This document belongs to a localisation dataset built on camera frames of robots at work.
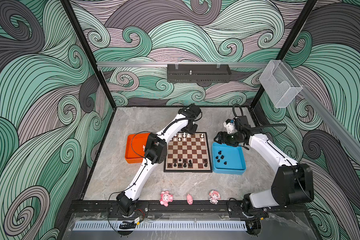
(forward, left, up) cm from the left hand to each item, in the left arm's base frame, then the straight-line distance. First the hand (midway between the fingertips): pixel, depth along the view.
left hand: (190, 130), depth 98 cm
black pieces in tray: (-17, -19, -4) cm, 26 cm away
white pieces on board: (-2, +4, -4) cm, 6 cm away
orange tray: (-10, +37, -7) cm, 39 cm away
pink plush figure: (-41, +14, -3) cm, 43 cm away
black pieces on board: (-23, +4, -3) cm, 24 cm away
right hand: (-11, -16, +6) cm, 21 cm away
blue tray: (-18, -23, -5) cm, 29 cm away
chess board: (-14, +2, -5) cm, 15 cm away
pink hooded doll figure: (-40, -11, -3) cm, 41 cm away
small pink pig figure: (-40, +2, -5) cm, 41 cm away
